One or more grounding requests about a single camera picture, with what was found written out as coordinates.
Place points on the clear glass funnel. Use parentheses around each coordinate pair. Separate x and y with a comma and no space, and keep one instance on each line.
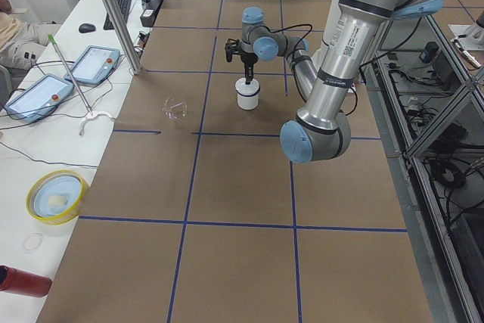
(175,108)

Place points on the seated person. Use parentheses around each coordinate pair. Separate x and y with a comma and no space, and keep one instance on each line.
(22,42)

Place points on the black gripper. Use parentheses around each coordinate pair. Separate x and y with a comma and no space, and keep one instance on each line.
(248,60)

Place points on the far teach pendant tablet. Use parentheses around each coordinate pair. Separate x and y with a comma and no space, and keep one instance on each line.
(95,64)

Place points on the aluminium frame post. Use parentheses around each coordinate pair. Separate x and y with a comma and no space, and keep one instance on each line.
(122,34)

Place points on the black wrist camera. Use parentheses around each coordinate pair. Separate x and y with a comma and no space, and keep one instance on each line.
(231,49)

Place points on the white ceramic cup lid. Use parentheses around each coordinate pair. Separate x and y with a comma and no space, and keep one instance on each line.
(247,89)

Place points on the red bottle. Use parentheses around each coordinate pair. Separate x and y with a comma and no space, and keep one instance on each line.
(24,283)

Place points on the near teach pendant tablet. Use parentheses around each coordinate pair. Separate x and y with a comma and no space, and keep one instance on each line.
(40,99)

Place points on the green tipped metal rod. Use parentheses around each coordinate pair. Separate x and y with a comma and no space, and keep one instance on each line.
(69,72)

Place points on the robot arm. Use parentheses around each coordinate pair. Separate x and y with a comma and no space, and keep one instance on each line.
(320,130)

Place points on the black computer mouse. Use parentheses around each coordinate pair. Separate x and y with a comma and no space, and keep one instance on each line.
(86,28)

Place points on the yellow tape roll with dish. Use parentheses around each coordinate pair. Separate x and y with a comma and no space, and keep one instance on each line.
(57,197)

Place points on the teach pendant tablet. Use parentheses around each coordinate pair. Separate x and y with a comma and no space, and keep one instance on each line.
(40,99)
(95,64)

